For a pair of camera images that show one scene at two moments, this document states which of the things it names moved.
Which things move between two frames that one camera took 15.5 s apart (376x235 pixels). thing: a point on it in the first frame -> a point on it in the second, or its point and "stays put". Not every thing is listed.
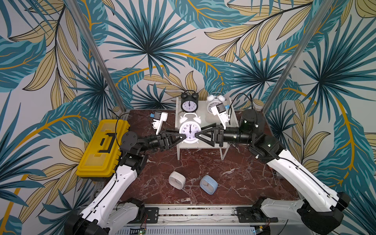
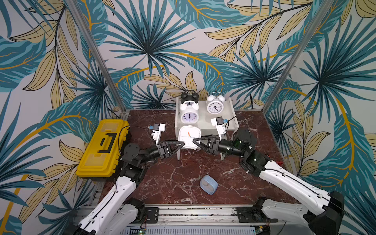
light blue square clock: x=208 y=184 stays put
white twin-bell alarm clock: x=190 y=126 -> x=189 y=112
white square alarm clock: x=176 y=180 -> x=187 y=134
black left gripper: x=163 y=142 -> x=163 y=149
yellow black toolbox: x=102 y=152 stays put
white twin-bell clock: x=215 y=99 stays put
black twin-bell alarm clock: x=189 y=101 stays put
